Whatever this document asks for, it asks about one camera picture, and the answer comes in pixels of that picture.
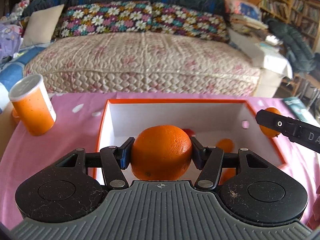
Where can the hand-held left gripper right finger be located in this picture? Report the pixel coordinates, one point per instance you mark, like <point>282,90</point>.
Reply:
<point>196,155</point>

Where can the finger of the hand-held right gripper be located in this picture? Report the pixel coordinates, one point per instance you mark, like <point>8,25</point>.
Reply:
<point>271,120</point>

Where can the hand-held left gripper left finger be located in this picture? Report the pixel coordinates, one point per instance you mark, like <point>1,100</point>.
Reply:
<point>123,158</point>

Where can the small orange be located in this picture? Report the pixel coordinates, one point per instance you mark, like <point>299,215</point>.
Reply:
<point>225,145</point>
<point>268,132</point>

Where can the large orange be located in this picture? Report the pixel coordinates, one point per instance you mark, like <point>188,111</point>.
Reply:
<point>161,152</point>

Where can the orange cardboard box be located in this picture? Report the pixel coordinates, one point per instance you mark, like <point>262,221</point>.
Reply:
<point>175,115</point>

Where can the red apple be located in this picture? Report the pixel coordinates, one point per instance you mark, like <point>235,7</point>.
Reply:
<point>188,132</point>

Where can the teal book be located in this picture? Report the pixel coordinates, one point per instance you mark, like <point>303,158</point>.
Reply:
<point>298,107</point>

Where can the white cloth covered side table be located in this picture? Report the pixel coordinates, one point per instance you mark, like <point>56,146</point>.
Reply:
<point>272,62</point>

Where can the pink tablecloth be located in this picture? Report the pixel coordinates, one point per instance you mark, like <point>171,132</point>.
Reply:
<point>70,135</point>

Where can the dark padded jacket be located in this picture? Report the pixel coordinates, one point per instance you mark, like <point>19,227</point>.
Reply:
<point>292,45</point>

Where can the quilted beige sofa cover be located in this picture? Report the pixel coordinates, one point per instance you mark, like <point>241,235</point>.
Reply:
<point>140,62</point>

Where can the orange speckled canister white lid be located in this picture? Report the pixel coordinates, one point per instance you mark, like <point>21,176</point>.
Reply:
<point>35,112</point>

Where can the pile of papers and bags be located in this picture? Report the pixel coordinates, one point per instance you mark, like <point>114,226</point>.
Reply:
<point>245,12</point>

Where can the orange trash bin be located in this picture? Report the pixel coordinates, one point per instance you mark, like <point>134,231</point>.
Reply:
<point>15,117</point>

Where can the wooden bookshelf with books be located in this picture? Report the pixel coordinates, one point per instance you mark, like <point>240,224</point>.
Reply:
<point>300,2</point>

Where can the floral daisy cushion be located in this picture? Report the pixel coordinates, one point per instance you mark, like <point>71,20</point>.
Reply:
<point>105,17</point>
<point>190,22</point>

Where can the blue white striped blanket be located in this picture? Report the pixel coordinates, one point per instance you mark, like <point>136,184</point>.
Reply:
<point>12,75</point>

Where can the beige pillow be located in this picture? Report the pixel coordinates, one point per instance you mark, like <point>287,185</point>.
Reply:
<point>42,25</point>

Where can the purple floral blanket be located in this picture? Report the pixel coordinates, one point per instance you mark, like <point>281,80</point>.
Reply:
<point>8,42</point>

